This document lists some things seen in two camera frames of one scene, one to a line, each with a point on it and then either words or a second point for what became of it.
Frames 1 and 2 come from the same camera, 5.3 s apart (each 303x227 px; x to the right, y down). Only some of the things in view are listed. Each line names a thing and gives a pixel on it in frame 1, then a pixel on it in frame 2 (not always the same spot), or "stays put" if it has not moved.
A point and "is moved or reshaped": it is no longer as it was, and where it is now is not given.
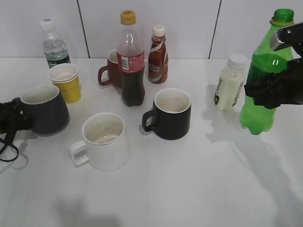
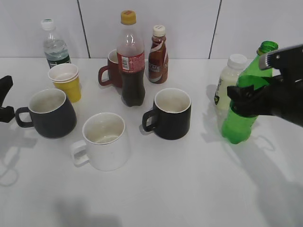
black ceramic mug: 170,117 stays put
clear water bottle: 55,46 stays put
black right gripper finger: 288,36 to 289,60
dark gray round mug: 45,110 is moved or reshaped
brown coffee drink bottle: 158,64 stays put
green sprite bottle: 265,61 to 237,128
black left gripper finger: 13,118 to 6,114
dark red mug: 114,76 stays put
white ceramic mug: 105,147 stays put
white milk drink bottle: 231,82 stays put
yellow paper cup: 66,76 stays put
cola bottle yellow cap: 130,60 stays put
